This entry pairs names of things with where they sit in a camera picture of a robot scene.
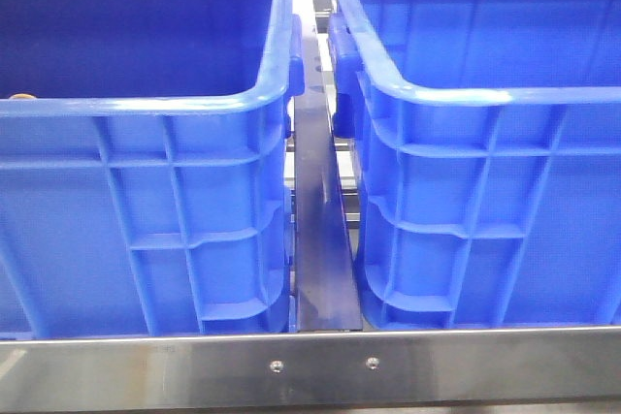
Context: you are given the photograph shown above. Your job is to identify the yellow mushroom push button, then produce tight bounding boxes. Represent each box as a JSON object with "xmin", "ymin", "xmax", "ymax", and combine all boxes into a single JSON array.
[{"xmin": 9, "ymin": 93, "xmax": 37, "ymax": 100}]

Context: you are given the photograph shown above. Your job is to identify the left blue plastic crate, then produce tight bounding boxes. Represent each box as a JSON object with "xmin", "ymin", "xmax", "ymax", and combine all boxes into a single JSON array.
[{"xmin": 1, "ymin": 0, "xmax": 304, "ymax": 340}]

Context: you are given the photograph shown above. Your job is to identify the blue plastic crate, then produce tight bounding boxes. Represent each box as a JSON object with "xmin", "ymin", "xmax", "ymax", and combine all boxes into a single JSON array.
[
  {"xmin": 1, "ymin": 0, "xmax": 304, "ymax": 340},
  {"xmin": 331, "ymin": 0, "xmax": 620, "ymax": 330}
]

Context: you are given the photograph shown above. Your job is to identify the right blue plastic crate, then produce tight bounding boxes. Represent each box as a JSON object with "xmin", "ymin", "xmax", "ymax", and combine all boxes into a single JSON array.
[{"xmin": 331, "ymin": 0, "xmax": 620, "ymax": 330}]

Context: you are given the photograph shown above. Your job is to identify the steel front shelf rail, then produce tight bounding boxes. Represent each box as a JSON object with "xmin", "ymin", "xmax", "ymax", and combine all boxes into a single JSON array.
[{"xmin": 1, "ymin": 327, "xmax": 620, "ymax": 413}]

